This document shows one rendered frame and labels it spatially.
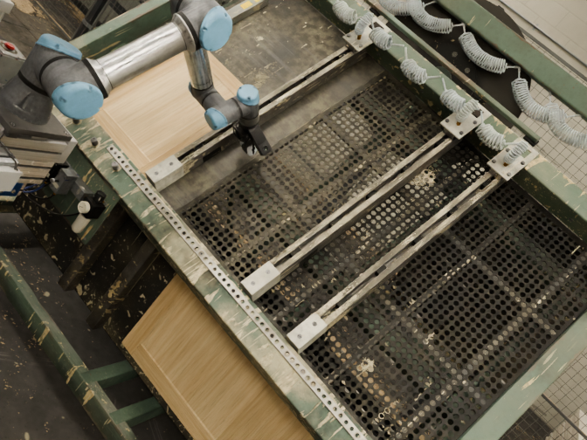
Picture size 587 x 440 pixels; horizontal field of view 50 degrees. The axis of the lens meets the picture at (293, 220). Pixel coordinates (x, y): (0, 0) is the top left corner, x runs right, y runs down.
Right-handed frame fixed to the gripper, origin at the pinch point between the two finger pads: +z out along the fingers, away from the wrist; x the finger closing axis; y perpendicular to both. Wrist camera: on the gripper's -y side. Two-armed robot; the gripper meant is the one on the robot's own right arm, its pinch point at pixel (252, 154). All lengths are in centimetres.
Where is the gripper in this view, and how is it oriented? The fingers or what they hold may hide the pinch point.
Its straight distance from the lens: 242.5
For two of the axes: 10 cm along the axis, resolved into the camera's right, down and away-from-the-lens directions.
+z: -0.5, 4.7, 8.8
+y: -6.5, -6.9, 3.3
